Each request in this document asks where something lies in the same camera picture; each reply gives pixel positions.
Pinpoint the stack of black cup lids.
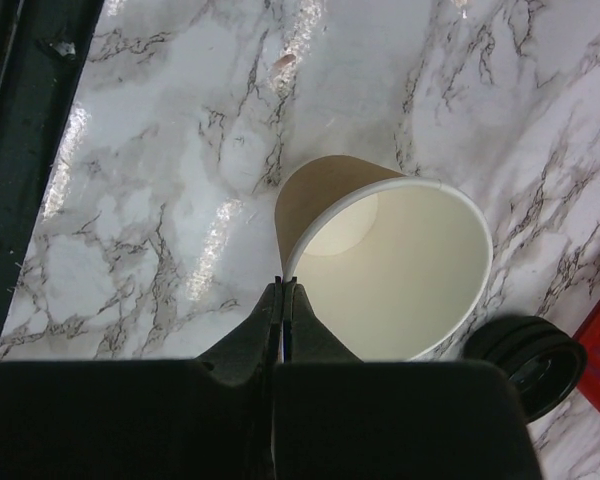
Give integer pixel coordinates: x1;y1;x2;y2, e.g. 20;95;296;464
462;315;588;423

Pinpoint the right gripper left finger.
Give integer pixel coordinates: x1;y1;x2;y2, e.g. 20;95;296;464
0;282;283;479

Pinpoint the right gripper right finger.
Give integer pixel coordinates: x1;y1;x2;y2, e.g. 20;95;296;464
271;282;530;479

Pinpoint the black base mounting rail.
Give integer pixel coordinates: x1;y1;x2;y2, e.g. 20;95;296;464
0;1;103;335

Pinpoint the brown paper coffee cup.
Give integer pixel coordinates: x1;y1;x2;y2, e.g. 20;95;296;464
274;155;493;361

